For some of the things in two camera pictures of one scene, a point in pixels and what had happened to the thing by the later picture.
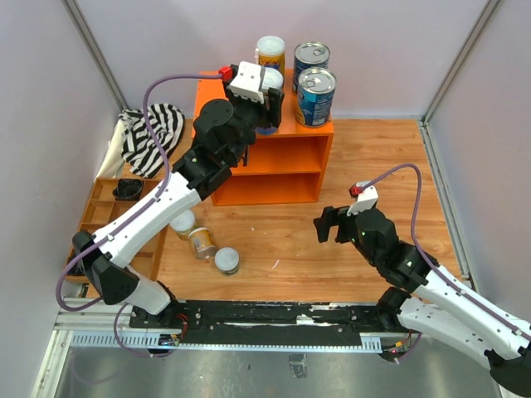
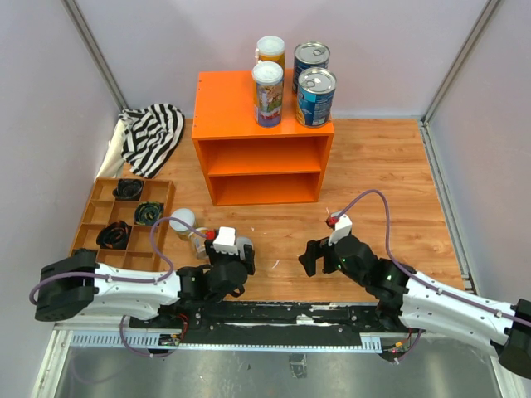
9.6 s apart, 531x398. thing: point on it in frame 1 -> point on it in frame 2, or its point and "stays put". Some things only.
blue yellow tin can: x=314 y=92 stays put
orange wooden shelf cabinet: x=290 y=166 stays put
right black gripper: x=340 y=225 -> x=326 y=255
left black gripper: x=269 y=110 -> x=247 y=258
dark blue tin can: x=309 y=55 stays put
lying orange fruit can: x=202 y=243 stays put
